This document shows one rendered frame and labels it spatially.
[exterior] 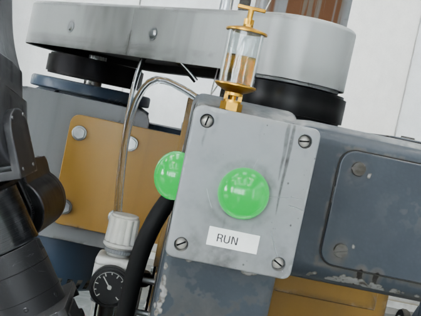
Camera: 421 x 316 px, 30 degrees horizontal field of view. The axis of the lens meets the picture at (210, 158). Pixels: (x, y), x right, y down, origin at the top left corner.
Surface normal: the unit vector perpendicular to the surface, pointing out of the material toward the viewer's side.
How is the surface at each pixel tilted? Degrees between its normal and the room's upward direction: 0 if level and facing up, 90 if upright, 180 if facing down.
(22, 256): 74
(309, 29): 90
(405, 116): 90
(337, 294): 90
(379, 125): 90
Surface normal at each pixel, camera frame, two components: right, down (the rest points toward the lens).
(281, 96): -0.24, 0.00
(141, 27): -0.74, -0.12
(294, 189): 0.04, 0.06
